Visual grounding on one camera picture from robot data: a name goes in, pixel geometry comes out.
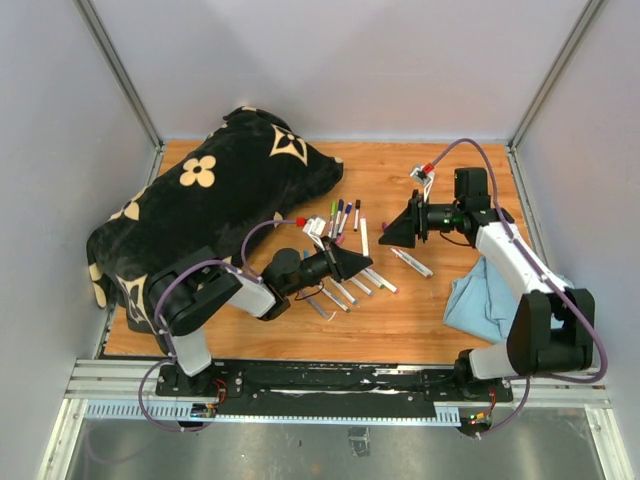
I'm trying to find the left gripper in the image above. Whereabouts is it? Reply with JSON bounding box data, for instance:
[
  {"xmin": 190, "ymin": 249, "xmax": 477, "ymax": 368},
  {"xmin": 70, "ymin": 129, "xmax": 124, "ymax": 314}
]
[{"xmin": 284, "ymin": 236, "xmax": 372, "ymax": 296}]

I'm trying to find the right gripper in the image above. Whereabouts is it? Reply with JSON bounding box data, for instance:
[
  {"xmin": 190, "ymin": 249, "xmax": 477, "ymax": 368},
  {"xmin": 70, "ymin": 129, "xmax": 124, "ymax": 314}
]
[{"xmin": 379, "ymin": 190, "xmax": 464, "ymax": 249}]

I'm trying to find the green cap white marker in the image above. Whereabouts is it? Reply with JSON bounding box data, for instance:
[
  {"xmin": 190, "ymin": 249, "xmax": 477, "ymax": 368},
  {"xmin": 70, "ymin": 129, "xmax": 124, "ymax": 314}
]
[{"xmin": 361, "ymin": 271, "xmax": 385, "ymax": 289}]

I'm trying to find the lavender cap marker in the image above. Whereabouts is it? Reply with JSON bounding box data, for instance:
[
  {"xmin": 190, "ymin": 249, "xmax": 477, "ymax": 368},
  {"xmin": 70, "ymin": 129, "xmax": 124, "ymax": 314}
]
[{"xmin": 349, "ymin": 277, "xmax": 374, "ymax": 296}]

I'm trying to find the magenta cap marker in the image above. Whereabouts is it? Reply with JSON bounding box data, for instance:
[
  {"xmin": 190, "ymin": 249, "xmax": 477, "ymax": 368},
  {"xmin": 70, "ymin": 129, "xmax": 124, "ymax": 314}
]
[{"xmin": 391, "ymin": 248, "xmax": 433, "ymax": 278}]

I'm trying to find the light blue marker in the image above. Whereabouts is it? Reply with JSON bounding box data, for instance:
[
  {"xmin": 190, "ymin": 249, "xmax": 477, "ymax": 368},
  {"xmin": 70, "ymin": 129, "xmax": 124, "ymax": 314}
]
[{"xmin": 329, "ymin": 278, "xmax": 358, "ymax": 305}]

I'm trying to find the purple marker grey body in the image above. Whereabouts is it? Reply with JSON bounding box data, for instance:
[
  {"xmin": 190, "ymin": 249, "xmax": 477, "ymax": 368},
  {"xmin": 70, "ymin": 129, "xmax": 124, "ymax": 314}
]
[{"xmin": 306, "ymin": 298, "xmax": 330, "ymax": 320}]

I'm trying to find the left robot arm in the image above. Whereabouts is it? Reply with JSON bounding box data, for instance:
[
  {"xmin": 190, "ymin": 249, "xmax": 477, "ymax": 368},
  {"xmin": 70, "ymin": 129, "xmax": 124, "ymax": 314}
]
[{"xmin": 145, "ymin": 236, "xmax": 373, "ymax": 396}]

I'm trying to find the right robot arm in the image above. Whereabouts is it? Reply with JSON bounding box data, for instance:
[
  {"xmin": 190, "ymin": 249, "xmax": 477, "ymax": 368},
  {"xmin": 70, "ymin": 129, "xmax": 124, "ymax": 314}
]
[{"xmin": 379, "ymin": 165, "xmax": 595, "ymax": 400}]

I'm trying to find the black cap whiteboard marker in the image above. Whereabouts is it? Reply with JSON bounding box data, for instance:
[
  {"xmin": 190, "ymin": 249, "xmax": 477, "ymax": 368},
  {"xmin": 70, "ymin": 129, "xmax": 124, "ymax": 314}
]
[{"xmin": 353, "ymin": 199, "xmax": 361, "ymax": 232}]

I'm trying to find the blue cap whiteboard marker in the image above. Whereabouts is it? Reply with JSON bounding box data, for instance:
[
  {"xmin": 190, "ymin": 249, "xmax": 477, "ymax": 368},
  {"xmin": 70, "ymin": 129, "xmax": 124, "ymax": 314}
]
[{"xmin": 337, "ymin": 202, "xmax": 353, "ymax": 236}]

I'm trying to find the dark blue marker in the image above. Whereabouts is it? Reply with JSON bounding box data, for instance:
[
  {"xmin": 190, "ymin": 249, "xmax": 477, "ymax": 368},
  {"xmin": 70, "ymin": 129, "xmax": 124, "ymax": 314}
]
[{"xmin": 331, "ymin": 199, "xmax": 344, "ymax": 239}]

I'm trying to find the light green marker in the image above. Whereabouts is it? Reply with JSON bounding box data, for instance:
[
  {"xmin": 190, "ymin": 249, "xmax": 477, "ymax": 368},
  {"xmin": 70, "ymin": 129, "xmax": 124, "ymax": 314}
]
[{"xmin": 327, "ymin": 201, "xmax": 338, "ymax": 238}]

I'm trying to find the light blue cloth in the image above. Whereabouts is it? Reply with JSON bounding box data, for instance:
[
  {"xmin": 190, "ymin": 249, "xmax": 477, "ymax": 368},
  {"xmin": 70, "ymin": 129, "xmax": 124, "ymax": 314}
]
[{"xmin": 442, "ymin": 256, "xmax": 576, "ymax": 346}]

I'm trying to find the black floral plush blanket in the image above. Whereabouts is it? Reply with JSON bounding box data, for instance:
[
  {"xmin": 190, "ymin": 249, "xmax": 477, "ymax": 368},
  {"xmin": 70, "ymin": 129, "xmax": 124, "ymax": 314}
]
[{"xmin": 86, "ymin": 106, "xmax": 344, "ymax": 333}]

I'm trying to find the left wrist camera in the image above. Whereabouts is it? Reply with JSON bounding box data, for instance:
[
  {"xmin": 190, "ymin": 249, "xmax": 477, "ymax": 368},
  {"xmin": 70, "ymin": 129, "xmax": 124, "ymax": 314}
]
[{"xmin": 302, "ymin": 215, "xmax": 327, "ymax": 249}]

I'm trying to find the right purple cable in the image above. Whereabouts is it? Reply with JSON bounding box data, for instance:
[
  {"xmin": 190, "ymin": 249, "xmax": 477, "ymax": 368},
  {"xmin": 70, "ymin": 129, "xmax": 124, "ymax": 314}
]
[{"xmin": 430, "ymin": 138, "xmax": 610, "ymax": 441}]

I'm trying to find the purple cable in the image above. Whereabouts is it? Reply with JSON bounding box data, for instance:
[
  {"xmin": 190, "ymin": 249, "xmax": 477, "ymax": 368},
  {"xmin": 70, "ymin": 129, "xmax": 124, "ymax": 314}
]
[
  {"xmin": 137, "ymin": 218, "xmax": 299, "ymax": 433},
  {"xmin": 430, "ymin": 138, "xmax": 610, "ymax": 441}
]

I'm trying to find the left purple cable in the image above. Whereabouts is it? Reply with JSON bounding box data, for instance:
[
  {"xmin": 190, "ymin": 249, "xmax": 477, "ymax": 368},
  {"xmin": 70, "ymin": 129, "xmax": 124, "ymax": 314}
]
[{"xmin": 137, "ymin": 218, "xmax": 299, "ymax": 433}]

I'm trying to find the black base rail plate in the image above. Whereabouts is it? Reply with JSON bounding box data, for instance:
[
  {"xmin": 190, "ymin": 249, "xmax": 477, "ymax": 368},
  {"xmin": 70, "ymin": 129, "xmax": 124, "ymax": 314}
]
[{"xmin": 155, "ymin": 360, "xmax": 513, "ymax": 417}]

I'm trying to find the slotted cable duct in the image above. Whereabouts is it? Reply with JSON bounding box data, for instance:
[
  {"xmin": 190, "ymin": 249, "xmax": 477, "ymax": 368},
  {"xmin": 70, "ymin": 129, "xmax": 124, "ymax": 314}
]
[{"xmin": 84, "ymin": 400, "xmax": 462, "ymax": 427}]

